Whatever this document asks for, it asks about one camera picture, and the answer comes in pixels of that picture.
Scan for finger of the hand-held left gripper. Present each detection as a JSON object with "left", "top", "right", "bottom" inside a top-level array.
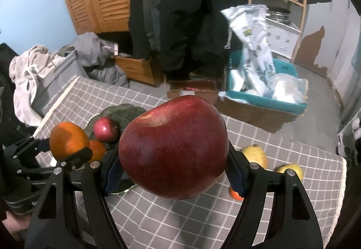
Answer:
[
  {"left": 55, "top": 147, "right": 93, "bottom": 171},
  {"left": 3, "top": 136, "right": 53, "bottom": 159}
]

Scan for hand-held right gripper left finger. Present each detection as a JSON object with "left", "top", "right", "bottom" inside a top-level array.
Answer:
[{"left": 25, "top": 150, "right": 127, "bottom": 249}]

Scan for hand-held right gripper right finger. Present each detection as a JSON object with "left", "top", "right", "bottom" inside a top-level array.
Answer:
[{"left": 224, "top": 142, "right": 324, "bottom": 249}]

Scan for small tangerine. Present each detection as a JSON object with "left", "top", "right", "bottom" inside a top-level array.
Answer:
[{"left": 229, "top": 187, "right": 244, "bottom": 200}]

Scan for orange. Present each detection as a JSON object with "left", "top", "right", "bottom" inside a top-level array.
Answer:
[
  {"left": 89, "top": 140, "right": 108, "bottom": 163},
  {"left": 49, "top": 122, "right": 91, "bottom": 163}
]

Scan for yellow-green pear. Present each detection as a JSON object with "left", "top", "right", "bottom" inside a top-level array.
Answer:
[
  {"left": 276, "top": 163, "right": 304, "bottom": 182},
  {"left": 241, "top": 145, "right": 268, "bottom": 169}
]

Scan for pinkish red apple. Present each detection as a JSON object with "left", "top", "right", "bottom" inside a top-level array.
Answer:
[{"left": 93, "top": 117, "right": 119, "bottom": 142}]

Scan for dark green fluted bowl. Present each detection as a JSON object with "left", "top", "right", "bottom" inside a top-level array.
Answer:
[{"left": 85, "top": 105, "right": 147, "bottom": 194}]

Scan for dark red apple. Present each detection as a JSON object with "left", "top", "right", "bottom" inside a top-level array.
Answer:
[{"left": 118, "top": 96, "right": 229, "bottom": 200}]

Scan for person's left hand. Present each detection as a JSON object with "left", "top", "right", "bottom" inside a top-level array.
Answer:
[{"left": 0, "top": 213, "right": 30, "bottom": 241}]

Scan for large cardboard box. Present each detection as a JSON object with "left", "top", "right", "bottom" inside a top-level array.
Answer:
[{"left": 216, "top": 97, "right": 299, "bottom": 134}]

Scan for grey fabric storage bag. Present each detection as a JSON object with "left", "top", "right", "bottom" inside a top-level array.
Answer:
[{"left": 31, "top": 50, "right": 86, "bottom": 118}]

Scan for black panel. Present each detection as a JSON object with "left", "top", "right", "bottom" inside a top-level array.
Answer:
[{"left": 0, "top": 43, "right": 29, "bottom": 125}]

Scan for grey checked tablecloth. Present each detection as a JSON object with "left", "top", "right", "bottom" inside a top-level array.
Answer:
[{"left": 32, "top": 76, "right": 347, "bottom": 249}]

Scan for teal plastic basket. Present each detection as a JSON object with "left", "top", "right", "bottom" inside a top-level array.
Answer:
[{"left": 226, "top": 50, "right": 308, "bottom": 114}]

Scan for small flat cardboard box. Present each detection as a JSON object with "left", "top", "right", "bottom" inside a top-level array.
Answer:
[{"left": 166, "top": 80, "right": 219, "bottom": 100}]

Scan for clear plastic bag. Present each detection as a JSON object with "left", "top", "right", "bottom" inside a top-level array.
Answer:
[{"left": 264, "top": 73, "right": 309, "bottom": 104}]

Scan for wooden drawer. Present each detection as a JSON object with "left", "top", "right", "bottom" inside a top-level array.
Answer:
[{"left": 114, "top": 54, "right": 164, "bottom": 87}]

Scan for shoe rack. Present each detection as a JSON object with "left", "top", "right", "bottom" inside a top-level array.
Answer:
[{"left": 336, "top": 114, "right": 361, "bottom": 159}]

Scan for white printed rice bag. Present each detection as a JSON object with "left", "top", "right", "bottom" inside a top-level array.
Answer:
[{"left": 220, "top": 4, "right": 277, "bottom": 97}]

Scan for white drawer bin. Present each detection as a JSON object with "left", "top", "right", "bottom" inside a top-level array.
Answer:
[{"left": 265, "top": 18, "right": 301, "bottom": 59}]

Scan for black jacket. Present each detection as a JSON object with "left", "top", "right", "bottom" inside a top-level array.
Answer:
[{"left": 128, "top": 0, "right": 150, "bottom": 55}]

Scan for grey jacket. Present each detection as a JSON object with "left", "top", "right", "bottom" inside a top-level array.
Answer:
[{"left": 142, "top": 0, "right": 164, "bottom": 52}]

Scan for steel pot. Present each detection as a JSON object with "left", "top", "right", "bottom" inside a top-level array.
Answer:
[{"left": 266, "top": 6, "right": 291, "bottom": 24}]

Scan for black hooded coat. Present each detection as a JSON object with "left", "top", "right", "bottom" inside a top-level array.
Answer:
[{"left": 158, "top": 0, "right": 250, "bottom": 74}]

